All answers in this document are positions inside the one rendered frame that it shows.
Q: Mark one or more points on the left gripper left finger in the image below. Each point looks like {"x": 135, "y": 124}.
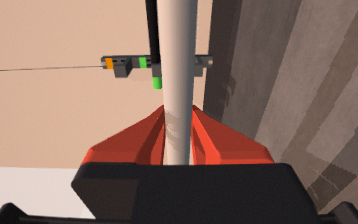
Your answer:
{"x": 134, "y": 144}

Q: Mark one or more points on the grey metal bar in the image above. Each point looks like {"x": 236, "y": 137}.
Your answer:
{"x": 177, "y": 30}

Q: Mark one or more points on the black metal bar with green ends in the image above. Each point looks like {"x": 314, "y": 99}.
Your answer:
{"x": 153, "y": 32}

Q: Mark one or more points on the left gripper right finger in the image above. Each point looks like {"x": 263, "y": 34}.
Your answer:
{"x": 223, "y": 145}

